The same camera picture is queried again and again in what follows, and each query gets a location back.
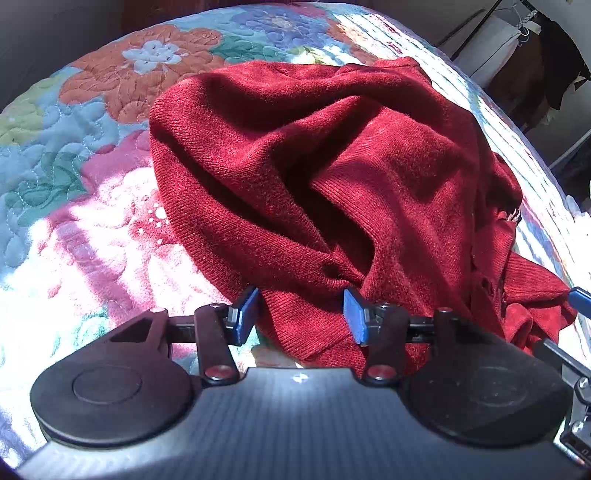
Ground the floral quilted bedspread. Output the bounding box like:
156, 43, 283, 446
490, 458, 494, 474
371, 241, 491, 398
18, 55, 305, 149
0, 2, 591, 468

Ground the white hanging garment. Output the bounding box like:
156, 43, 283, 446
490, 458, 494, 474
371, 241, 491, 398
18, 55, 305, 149
470, 8, 532, 85

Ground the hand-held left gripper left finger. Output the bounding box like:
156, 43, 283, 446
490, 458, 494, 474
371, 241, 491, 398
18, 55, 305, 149
110, 285, 260, 387

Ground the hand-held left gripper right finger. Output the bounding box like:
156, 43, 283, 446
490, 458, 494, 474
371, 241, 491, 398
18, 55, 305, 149
344, 287, 500, 387

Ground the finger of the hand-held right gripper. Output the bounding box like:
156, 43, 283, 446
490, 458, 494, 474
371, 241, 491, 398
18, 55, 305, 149
534, 337, 591, 404
567, 286, 591, 320

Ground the brown hanging garment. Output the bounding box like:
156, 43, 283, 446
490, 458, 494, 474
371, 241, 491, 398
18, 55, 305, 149
488, 31, 555, 124

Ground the dark red knit sweater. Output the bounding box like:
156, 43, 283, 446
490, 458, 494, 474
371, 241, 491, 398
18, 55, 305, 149
149, 57, 578, 380

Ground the metal clothes rack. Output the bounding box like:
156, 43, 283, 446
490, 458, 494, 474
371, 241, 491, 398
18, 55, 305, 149
436, 0, 591, 169

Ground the black hanging garment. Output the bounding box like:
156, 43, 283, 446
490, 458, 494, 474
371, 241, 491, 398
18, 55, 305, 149
538, 16, 591, 114

